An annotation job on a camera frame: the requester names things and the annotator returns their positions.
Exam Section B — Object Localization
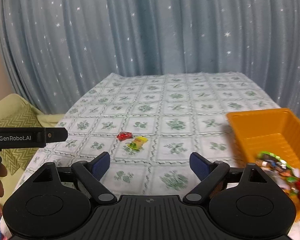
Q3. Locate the yellow green snack packet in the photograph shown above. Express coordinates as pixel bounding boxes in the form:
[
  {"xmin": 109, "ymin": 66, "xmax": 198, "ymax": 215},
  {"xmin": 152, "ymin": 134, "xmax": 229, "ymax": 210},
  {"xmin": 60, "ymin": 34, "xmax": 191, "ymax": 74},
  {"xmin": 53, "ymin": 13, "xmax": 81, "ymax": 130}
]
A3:
[{"xmin": 127, "ymin": 136, "xmax": 149, "ymax": 151}]

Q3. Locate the pile of assorted snacks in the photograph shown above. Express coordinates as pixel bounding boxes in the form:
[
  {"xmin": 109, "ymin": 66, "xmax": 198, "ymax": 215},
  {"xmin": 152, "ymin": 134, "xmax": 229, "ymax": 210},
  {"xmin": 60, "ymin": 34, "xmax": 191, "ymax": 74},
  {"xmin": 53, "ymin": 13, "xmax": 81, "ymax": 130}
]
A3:
[{"xmin": 255, "ymin": 151, "xmax": 300, "ymax": 205}]

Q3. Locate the blue star print curtain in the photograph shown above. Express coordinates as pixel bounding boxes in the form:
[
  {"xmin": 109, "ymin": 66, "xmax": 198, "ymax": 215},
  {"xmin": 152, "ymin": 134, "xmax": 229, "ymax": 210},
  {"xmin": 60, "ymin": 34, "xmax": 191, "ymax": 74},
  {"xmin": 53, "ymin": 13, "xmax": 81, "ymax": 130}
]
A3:
[{"xmin": 0, "ymin": 0, "xmax": 300, "ymax": 128}]

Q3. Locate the chevron pattern cushion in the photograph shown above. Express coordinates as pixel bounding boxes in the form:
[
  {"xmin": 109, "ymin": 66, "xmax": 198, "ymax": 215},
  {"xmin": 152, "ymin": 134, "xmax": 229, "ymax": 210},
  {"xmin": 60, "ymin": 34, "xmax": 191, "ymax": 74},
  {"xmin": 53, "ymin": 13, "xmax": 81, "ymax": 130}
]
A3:
[{"xmin": 0, "ymin": 103, "xmax": 45, "ymax": 176}]

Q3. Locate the small red candy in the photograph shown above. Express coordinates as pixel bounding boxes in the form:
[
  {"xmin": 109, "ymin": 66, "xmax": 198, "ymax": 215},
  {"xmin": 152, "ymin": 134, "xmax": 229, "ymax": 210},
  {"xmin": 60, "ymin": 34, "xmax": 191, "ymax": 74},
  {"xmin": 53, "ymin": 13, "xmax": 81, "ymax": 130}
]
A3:
[{"xmin": 116, "ymin": 131, "xmax": 133, "ymax": 142}]

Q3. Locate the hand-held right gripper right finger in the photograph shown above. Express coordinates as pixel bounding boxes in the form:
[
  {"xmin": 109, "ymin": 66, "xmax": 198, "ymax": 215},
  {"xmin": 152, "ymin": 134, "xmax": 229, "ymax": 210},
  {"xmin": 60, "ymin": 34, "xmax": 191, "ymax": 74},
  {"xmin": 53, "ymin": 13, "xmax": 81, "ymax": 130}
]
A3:
[{"xmin": 183, "ymin": 151, "xmax": 268, "ymax": 205}]

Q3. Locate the light green sofa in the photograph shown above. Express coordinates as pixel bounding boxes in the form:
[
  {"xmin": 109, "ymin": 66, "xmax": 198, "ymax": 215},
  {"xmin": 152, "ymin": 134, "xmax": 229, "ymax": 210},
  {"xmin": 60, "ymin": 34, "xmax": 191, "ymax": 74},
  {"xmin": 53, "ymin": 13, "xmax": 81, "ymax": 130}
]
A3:
[{"xmin": 0, "ymin": 93, "xmax": 66, "ymax": 178}]

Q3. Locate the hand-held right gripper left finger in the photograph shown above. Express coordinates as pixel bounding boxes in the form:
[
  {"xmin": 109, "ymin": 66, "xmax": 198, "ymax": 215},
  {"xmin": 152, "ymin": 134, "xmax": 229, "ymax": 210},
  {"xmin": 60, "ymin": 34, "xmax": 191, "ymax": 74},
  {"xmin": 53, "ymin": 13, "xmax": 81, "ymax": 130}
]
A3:
[{"xmin": 32, "ymin": 151, "xmax": 117, "ymax": 205}]

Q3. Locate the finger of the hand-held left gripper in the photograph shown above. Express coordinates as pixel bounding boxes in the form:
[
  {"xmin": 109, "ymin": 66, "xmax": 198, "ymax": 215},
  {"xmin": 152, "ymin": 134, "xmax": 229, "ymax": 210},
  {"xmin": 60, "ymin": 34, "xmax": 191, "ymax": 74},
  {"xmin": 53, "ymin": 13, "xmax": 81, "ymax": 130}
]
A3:
[{"xmin": 44, "ymin": 127, "xmax": 69, "ymax": 143}]

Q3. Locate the green floral tablecloth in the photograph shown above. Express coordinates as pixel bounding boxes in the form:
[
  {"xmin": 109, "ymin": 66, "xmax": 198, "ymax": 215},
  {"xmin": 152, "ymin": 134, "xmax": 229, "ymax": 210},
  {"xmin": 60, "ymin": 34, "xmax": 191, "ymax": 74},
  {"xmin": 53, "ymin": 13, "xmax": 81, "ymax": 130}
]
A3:
[{"xmin": 14, "ymin": 72, "xmax": 300, "ymax": 240}]

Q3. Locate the orange plastic tray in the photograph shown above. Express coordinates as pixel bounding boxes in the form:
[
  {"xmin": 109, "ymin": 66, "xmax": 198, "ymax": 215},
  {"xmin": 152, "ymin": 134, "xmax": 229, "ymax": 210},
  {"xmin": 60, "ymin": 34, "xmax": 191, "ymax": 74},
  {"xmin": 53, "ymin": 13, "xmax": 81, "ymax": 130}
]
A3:
[{"xmin": 226, "ymin": 108, "xmax": 300, "ymax": 221}]

